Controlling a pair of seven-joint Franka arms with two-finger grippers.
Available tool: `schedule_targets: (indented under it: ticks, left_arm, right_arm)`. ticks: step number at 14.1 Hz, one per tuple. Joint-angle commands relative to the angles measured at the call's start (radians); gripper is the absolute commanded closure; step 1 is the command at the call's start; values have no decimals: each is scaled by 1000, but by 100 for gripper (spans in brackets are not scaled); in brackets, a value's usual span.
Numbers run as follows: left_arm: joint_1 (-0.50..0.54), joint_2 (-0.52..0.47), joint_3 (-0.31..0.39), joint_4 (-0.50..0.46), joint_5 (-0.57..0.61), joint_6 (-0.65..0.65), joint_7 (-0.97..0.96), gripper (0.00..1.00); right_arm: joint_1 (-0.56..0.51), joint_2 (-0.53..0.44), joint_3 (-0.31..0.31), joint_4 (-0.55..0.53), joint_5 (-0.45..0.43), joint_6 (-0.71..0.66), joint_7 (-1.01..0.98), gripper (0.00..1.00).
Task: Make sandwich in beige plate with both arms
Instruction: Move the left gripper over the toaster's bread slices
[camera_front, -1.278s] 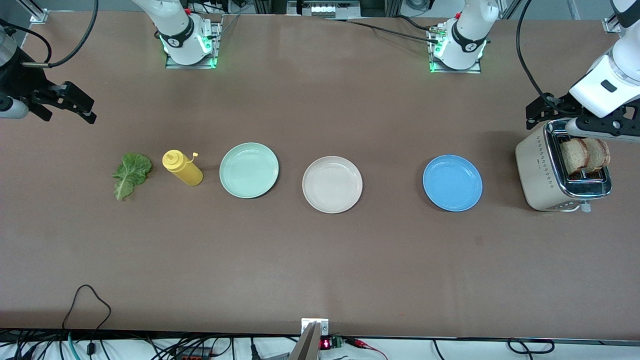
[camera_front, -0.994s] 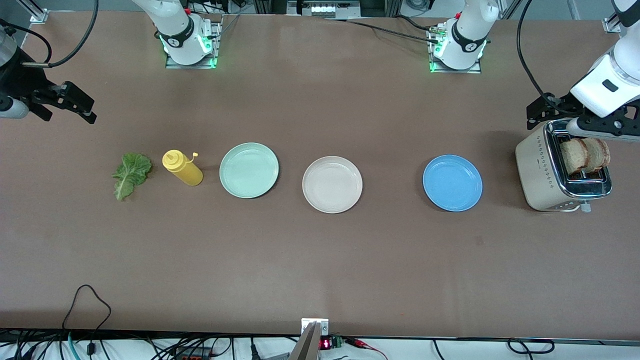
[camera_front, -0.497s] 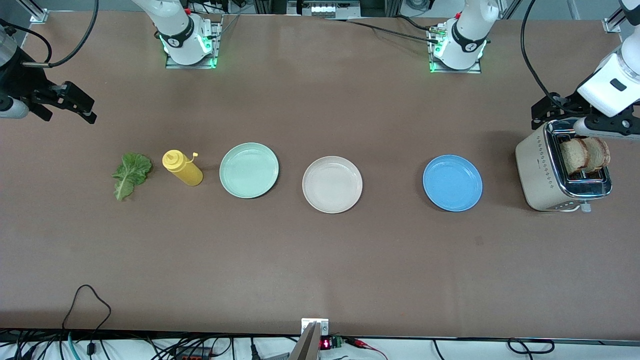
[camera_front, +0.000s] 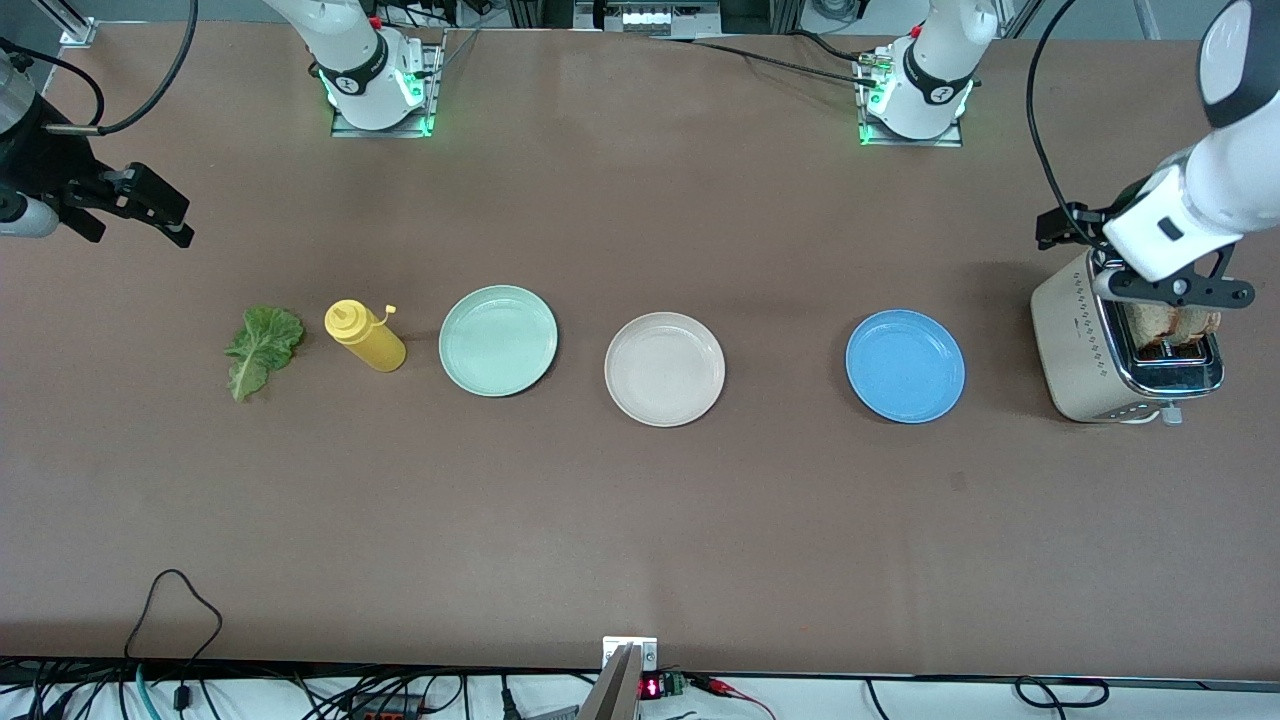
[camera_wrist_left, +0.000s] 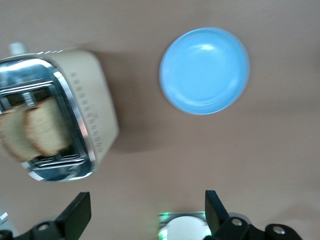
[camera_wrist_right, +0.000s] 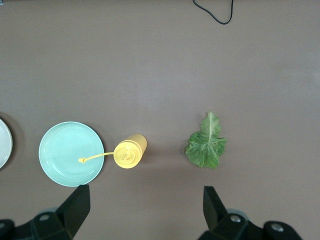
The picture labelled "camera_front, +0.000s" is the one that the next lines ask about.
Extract aluminium profile bar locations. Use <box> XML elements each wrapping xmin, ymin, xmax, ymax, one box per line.
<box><xmin>578</xmin><ymin>643</ymin><xmax>641</xmax><ymax>720</ymax></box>

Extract beige plate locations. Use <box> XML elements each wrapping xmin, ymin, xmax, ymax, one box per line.
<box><xmin>604</xmin><ymin>311</ymin><xmax>727</xmax><ymax>429</ymax></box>

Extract short black table cable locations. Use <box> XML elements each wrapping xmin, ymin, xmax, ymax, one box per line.
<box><xmin>788</xmin><ymin>30</ymin><xmax>873</xmax><ymax>66</ymax></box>

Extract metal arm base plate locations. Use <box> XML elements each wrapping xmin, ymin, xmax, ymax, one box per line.
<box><xmin>858</xmin><ymin>45</ymin><xmax>966</xmax><ymax>149</ymax></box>
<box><xmin>330</xmin><ymin>30</ymin><xmax>447</xmax><ymax>139</ymax></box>

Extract blue plate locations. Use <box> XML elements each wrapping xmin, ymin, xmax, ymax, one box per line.
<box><xmin>845</xmin><ymin>308</ymin><xmax>967</xmax><ymax>425</ymax></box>

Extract small white bracket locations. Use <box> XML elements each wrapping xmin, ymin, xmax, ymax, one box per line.
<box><xmin>602</xmin><ymin>636</ymin><xmax>659</xmax><ymax>673</ymax></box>

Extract yellow squeeze bottle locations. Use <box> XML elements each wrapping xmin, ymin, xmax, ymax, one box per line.
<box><xmin>324</xmin><ymin>298</ymin><xmax>408</xmax><ymax>374</ymax></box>

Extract black coiled cable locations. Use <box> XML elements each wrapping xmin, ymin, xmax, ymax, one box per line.
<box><xmin>1015</xmin><ymin>676</ymin><xmax>1111</xmax><ymax>709</ymax></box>

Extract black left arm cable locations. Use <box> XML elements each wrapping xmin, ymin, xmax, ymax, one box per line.
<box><xmin>1027</xmin><ymin>0</ymin><xmax>1111</xmax><ymax>251</ymax></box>

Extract beige chrome toaster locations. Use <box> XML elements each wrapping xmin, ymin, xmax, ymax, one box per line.
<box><xmin>1030</xmin><ymin>245</ymin><xmax>1227</xmax><ymax>426</ymax></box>

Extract lit control box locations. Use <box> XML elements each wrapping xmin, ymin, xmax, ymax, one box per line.
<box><xmin>575</xmin><ymin>0</ymin><xmax>723</xmax><ymax>39</ymax></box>

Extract green lettuce leaf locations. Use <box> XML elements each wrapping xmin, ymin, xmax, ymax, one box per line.
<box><xmin>224</xmin><ymin>305</ymin><xmax>306</xmax><ymax>403</ymax></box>

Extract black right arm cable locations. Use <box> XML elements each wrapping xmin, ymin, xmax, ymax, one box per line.
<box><xmin>45</xmin><ymin>0</ymin><xmax>199</xmax><ymax>136</ymax></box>

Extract pale green plate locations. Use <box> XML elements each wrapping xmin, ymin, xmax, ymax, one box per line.
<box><xmin>438</xmin><ymin>285</ymin><xmax>559</xmax><ymax>399</ymax></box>

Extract toasted bread slice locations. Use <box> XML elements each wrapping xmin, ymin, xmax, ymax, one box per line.
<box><xmin>1125</xmin><ymin>300</ymin><xmax>1181</xmax><ymax>351</ymax></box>
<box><xmin>1178</xmin><ymin>305</ymin><xmax>1223</xmax><ymax>346</ymax></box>

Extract black looped cable with plug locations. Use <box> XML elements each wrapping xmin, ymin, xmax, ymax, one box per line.
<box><xmin>125</xmin><ymin>569</ymin><xmax>223</xmax><ymax>720</ymax></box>

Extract long black table cable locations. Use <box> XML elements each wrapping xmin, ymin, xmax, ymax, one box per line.
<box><xmin>650</xmin><ymin>35</ymin><xmax>881</xmax><ymax>89</ymax></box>

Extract red clip lead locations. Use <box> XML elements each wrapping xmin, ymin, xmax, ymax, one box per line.
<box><xmin>690</xmin><ymin>675</ymin><xmax>776</xmax><ymax>720</ymax></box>

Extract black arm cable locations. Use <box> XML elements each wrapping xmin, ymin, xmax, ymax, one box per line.
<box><xmin>1027</xmin><ymin>0</ymin><xmax>1111</xmax><ymax>251</ymax></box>
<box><xmin>45</xmin><ymin>0</ymin><xmax>199</xmax><ymax>136</ymax></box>

